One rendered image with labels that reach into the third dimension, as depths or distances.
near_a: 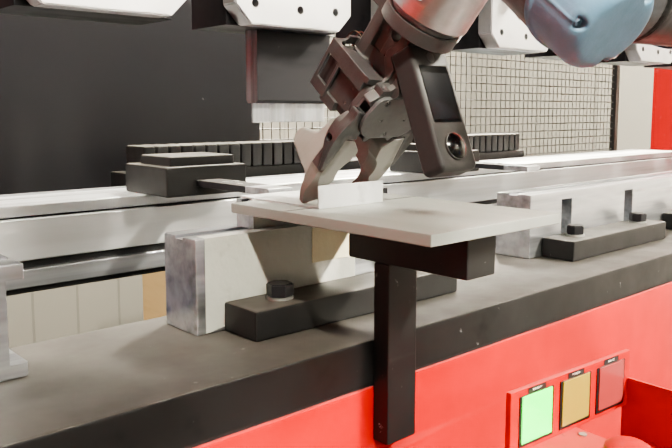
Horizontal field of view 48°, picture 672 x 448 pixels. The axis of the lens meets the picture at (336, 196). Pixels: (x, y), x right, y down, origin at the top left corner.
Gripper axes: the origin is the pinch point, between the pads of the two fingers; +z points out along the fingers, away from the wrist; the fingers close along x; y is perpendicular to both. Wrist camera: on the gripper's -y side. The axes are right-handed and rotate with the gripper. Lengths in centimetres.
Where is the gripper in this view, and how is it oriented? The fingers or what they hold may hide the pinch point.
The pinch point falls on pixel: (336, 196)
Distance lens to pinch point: 74.8
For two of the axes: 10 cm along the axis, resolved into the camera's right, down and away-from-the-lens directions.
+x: -7.4, 0.8, -6.7
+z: -4.4, 7.0, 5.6
